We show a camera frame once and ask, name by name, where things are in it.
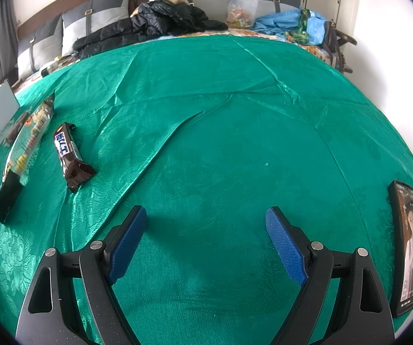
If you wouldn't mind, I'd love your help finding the dark wooden chair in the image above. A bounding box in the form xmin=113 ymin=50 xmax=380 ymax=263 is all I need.
xmin=322 ymin=22 xmax=358 ymax=75

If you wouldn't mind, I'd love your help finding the brown chocolate bar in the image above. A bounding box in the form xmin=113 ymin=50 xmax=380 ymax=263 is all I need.
xmin=54 ymin=123 xmax=97 ymax=193

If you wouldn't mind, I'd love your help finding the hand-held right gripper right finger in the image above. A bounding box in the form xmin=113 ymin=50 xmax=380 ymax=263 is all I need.
xmin=266 ymin=206 xmax=396 ymax=345

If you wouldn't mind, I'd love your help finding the dark small box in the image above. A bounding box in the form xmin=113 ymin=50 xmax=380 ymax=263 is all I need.
xmin=40 ymin=65 xmax=62 ymax=78

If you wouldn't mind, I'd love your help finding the black printed snack packet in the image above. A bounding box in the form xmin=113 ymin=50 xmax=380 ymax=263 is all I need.
xmin=0 ymin=91 xmax=56 ymax=224

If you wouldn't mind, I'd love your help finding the black puffer jacket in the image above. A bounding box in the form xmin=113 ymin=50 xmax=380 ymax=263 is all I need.
xmin=72 ymin=0 xmax=229 ymax=60

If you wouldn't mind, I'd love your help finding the blue cloth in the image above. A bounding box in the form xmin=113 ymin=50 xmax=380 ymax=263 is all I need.
xmin=253 ymin=7 xmax=331 ymax=46

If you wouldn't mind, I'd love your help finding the clear plastic bag with food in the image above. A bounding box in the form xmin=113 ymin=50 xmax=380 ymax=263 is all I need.
xmin=227 ymin=0 xmax=260 ymax=30

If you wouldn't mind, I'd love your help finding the black smartphone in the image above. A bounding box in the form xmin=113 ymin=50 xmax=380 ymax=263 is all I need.
xmin=388 ymin=180 xmax=413 ymax=318

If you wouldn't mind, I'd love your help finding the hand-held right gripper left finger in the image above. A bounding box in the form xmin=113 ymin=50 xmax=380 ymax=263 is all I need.
xmin=16 ymin=205 xmax=148 ymax=345

